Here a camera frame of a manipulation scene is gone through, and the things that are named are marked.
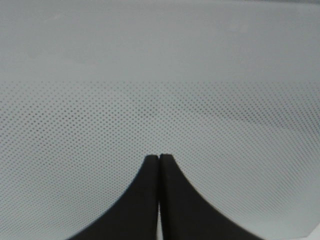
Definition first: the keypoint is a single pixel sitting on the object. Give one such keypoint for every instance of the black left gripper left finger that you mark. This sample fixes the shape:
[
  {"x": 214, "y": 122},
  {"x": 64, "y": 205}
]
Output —
[{"x": 134, "y": 216}]

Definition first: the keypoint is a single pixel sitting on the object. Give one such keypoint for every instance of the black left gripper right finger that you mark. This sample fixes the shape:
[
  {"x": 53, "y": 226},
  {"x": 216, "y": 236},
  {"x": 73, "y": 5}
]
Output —
[{"x": 185, "y": 214}]

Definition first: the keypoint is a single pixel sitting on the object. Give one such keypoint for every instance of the white microwave door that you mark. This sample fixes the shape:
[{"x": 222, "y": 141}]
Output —
[{"x": 230, "y": 88}]

